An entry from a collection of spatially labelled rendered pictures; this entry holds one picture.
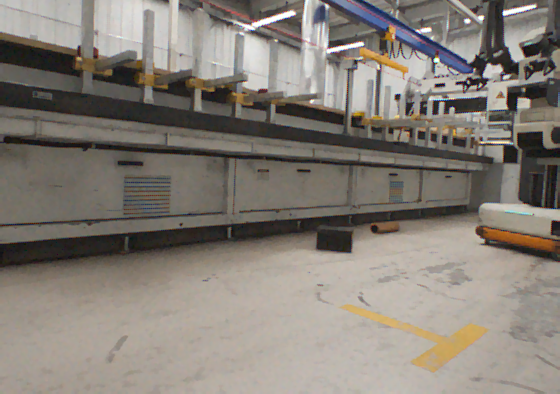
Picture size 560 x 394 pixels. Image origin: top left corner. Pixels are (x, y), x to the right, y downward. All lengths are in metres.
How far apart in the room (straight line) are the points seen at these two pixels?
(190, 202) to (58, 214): 0.67
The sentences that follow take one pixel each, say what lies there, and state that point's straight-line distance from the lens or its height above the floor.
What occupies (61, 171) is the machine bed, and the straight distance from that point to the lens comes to 1.97.
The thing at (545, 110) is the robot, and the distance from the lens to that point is 2.93.
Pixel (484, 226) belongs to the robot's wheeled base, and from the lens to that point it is 3.05.
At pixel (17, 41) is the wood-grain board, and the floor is 0.88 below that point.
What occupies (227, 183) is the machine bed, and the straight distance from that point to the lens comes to 2.36.
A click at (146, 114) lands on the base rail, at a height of 0.65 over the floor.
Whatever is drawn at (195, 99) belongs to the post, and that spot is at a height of 0.76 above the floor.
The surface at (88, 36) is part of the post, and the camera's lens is 1.79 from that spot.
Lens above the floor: 0.46
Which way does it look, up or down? 3 degrees down
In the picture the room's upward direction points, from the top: 3 degrees clockwise
